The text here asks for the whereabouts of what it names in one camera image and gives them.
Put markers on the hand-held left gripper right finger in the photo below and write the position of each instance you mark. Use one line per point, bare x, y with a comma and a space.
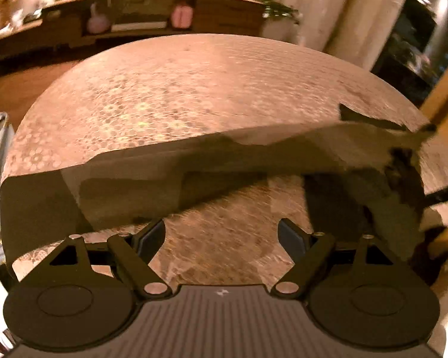
289, 236

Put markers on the wooden sideboard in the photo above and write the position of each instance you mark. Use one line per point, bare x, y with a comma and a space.
224, 15

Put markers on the potted plant in white pot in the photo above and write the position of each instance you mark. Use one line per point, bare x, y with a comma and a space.
280, 30

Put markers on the pink vase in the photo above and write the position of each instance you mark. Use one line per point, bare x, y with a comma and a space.
97, 20

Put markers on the beige shirt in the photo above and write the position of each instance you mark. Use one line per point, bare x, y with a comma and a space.
134, 186

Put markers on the white column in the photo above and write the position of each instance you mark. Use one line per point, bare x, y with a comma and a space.
317, 7

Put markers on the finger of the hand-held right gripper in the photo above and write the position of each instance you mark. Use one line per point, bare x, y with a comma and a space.
405, 171

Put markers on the pink bag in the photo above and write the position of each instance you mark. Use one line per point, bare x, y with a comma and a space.
182, 16

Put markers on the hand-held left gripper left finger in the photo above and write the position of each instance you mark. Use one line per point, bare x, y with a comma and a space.
151, 236

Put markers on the dark shiny cabinet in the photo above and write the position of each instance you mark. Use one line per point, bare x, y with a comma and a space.
407, 52

